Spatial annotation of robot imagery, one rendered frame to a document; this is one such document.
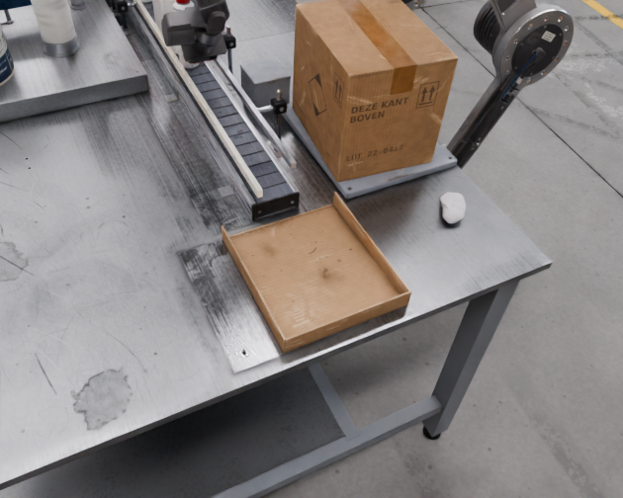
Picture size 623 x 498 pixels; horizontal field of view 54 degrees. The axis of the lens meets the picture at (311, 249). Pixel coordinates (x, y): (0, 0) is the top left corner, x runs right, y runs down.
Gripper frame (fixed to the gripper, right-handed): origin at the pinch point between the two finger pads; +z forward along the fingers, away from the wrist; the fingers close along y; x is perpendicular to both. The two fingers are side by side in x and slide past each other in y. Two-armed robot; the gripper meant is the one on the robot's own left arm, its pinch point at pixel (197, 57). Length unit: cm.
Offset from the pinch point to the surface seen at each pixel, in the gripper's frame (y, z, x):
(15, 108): 43.6, 10.3, 0.1
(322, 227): -7, -28, 50
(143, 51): 7.5, 25.1, -13.1
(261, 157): -2.3, -17.9, 30.6
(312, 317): 5, -40, 65
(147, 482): 41, 13, 96
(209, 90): -0.6, 0.7, 8.3
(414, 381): -46, 33, 106
